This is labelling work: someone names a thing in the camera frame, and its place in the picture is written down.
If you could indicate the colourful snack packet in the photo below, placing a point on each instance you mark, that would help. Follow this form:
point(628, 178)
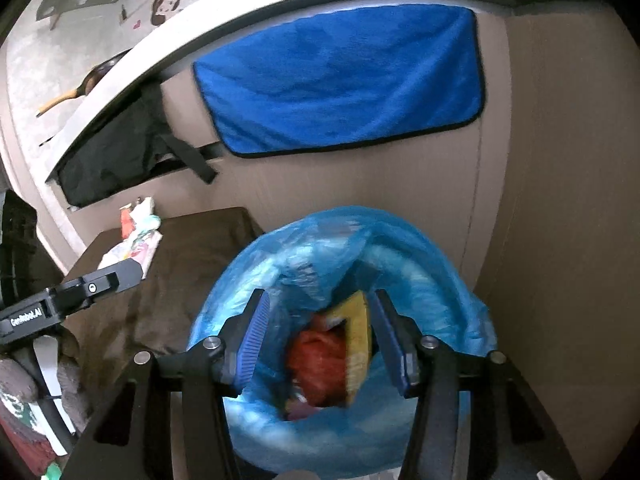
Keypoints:
point(132, 250)

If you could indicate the yellow snack packet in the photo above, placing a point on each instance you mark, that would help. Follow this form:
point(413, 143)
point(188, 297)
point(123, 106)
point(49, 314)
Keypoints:
point(357, 325)

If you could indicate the dark brown low table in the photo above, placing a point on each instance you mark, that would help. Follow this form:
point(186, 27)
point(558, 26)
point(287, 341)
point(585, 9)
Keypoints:
point(175, 270)

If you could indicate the white plastic strip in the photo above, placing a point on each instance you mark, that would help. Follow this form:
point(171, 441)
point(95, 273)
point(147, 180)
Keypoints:
point(50, 375)

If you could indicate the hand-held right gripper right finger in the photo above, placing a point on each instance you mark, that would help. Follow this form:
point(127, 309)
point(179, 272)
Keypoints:
point(390, 340)

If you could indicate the black cloth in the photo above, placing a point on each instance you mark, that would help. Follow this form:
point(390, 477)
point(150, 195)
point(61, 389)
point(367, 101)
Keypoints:
point(110, 160)

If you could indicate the blue towel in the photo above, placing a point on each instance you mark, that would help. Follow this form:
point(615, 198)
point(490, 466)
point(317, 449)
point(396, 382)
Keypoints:
point(340, 75)

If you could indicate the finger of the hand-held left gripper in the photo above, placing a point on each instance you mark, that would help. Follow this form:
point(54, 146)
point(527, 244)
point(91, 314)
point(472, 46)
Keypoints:
point(100, 282)

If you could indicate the white plastic wrapper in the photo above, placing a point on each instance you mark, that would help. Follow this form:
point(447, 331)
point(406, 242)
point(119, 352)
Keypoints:
point(149, 220)

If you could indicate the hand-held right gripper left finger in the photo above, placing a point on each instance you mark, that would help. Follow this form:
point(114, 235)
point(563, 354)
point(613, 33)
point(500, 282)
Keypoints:
point(252, 340)

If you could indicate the blue plastic bag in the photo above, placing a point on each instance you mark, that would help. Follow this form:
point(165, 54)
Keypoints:
point(425, 270)

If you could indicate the small red white wrapper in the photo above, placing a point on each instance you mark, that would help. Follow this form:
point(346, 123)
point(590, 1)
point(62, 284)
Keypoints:
point(127, 220)

